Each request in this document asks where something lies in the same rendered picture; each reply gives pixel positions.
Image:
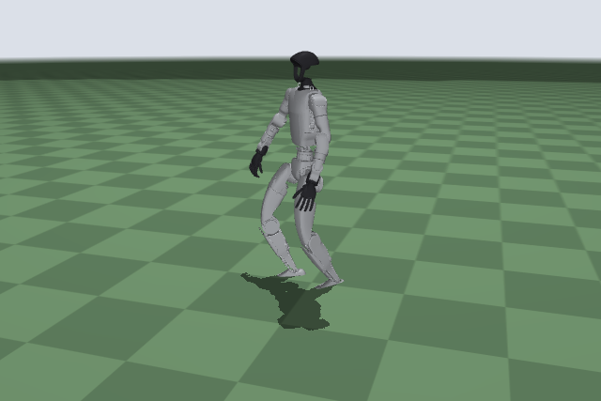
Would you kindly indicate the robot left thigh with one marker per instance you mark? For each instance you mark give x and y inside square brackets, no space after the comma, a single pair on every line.
[304,219]

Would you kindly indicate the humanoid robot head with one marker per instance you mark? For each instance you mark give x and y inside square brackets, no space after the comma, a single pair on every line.
[303,60]

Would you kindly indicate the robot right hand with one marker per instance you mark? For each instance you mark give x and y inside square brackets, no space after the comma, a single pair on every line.
[256,161]

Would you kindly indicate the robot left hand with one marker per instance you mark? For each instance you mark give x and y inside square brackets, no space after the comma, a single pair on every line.
[308,191]

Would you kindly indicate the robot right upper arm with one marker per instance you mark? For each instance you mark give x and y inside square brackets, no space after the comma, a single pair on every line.
[280,119]

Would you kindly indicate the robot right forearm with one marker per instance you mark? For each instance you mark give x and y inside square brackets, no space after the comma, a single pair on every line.
[268,135]

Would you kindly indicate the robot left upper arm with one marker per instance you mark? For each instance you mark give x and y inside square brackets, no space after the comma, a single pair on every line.
[318,105]

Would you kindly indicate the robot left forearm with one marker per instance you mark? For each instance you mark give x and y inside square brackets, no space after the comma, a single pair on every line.
[321,151]

